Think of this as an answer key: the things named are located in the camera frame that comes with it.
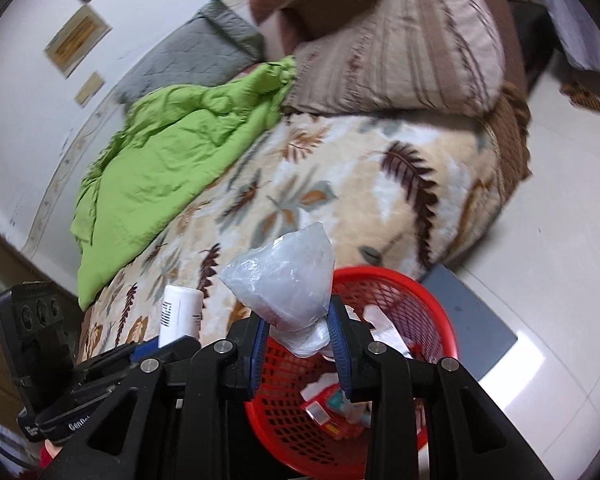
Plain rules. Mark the small yellow wall certificate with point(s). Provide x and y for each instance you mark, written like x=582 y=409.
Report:
x=90 y=89

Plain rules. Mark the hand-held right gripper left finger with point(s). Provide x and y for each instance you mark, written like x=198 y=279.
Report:
x=257 y=355

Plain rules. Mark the grey floor mat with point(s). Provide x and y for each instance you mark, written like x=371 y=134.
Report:
x=475 y=330

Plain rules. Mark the white plastic bottle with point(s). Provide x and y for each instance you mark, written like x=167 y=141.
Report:
x=180 y=315

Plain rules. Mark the white tablecloth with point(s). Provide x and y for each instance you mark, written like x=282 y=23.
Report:
x=580 y=25

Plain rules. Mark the red plastic mesh basket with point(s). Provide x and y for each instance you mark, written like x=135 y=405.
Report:
x=405 y=300

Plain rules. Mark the grey quilted pillow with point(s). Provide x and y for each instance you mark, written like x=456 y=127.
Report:
x=195 y=50

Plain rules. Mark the leaf print blanket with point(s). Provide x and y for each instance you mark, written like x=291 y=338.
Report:
x=330 y=185

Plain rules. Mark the brown bed sheet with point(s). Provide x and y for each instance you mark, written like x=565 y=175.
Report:
x=510 y=150

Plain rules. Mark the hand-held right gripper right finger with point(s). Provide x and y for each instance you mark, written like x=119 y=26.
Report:
x=337 y=350

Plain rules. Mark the green quilt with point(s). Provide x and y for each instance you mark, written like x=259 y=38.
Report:
x=170 y=160

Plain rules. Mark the small brown floor mat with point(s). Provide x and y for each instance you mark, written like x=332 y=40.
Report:
x=582 y=96

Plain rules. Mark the large yellow wall certificate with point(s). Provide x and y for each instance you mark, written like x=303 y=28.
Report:
x=77 y=40

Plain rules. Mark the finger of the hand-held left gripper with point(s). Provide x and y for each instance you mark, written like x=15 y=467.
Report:
x=147 y=351

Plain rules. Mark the teal snack packet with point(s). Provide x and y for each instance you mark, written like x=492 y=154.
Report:
x=337 y=401

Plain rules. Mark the clear plastic bag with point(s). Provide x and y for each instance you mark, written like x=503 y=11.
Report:
x=285 y=280

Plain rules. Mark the striped beige pillow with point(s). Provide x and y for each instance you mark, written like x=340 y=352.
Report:
x=405 y=50

